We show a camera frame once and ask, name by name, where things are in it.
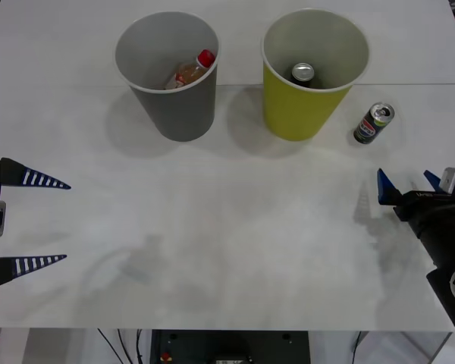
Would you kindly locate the plain black drink can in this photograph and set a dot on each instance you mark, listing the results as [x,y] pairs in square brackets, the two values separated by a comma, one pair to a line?
[302,73]

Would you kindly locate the black can with blue-red print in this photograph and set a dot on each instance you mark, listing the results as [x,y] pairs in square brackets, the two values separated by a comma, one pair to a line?
[368,127]

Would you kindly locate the yellow-green plastic waste bin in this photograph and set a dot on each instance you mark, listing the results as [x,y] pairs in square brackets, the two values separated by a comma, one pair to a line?
[295,113]

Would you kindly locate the red-capped plastic bottle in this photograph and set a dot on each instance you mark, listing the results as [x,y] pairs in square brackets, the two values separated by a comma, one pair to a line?
[189,73]

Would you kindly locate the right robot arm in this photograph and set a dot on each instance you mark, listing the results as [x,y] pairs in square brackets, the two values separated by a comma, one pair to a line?
[447,246]

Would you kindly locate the grey plastic waste bin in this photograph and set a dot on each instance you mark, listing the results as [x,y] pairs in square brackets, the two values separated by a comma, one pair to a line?
[182,113]

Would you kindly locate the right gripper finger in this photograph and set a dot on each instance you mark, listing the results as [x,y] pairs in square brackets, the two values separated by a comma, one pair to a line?
[386,189]
[434,181]

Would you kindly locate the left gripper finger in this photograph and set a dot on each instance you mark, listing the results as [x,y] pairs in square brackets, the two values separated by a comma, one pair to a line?
[15,174]
[4,269]

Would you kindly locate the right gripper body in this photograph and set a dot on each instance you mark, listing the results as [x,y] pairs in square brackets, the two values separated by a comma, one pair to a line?
[424,206]

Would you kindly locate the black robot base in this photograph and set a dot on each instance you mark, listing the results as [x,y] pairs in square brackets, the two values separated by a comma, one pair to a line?
[227,347]

